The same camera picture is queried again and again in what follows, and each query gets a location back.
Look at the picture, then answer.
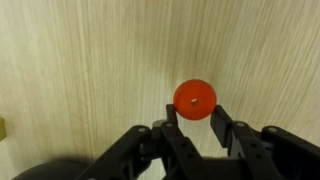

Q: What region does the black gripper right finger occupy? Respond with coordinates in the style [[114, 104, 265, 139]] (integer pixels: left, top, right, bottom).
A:
[[210, 105, 233, 148]]

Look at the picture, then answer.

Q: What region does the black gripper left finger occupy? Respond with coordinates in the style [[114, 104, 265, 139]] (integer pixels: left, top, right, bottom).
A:
[[166, 104, 178, 126]]

